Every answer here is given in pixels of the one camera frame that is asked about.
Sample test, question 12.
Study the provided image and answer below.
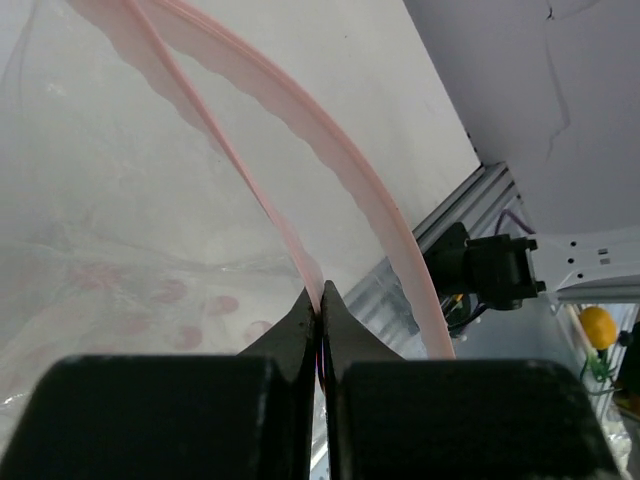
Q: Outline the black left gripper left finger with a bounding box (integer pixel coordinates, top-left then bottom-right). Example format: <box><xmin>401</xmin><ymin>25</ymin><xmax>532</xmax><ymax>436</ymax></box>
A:
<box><xmin>1</xmin><ymin>294</ymin><xmax>315</xmax><ymax>479</ymax></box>

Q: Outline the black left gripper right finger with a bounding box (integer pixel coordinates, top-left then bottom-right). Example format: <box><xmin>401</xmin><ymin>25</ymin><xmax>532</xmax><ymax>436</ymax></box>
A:
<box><xmin>320</xmin><ymin>282</ymin><xmax>621</xmax><ymax>479</ymax></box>

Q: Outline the clear pink zip top bag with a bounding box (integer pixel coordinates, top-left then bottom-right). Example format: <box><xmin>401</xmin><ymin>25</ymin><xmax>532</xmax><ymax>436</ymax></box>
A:
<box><xmin>0</xmin><ymin>0</ymin><xmax>457</xmax><ymax>416</ymax></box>

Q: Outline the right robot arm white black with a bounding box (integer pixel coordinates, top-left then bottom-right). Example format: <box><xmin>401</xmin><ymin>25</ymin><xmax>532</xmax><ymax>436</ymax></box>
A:
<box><xmin>423</xmin><ymin>222</ymin><xmax>639</xmax><ymax>311</ymax></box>

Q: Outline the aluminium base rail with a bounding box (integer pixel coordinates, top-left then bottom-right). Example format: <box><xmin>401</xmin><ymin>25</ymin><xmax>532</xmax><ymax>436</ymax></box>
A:
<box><xmin>344</xmin><ymin>163</ymin><xmax>519</xmax><ymax>359</ymax></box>

